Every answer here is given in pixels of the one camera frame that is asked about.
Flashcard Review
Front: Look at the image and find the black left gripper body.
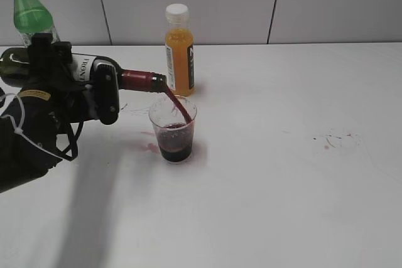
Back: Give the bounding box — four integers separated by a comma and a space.
12, 70, 98, 156

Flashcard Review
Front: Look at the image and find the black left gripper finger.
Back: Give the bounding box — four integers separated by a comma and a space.
27, 33, 72, 77
93, 63, 119, 125

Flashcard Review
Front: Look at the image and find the dark red wine bottle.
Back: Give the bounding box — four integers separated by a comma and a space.
1, 47, 166, 93

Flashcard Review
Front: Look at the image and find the transparent plastic cup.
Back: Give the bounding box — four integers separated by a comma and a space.
148, 95, 197, 163

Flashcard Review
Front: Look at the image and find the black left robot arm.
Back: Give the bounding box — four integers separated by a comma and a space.
1, 33, 121, 191

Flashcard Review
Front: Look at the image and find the green plastic soda bottle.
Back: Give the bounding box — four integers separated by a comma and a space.
13, 0, 60, 47

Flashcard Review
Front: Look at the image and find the orange juice bottle white cap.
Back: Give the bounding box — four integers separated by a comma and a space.
165, 4, 195, 97

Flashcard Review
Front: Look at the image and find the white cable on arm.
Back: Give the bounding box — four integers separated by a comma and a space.
0, 87, 63, 159

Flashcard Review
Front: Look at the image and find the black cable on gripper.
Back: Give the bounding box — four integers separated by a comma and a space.
55, 120, 85, 162

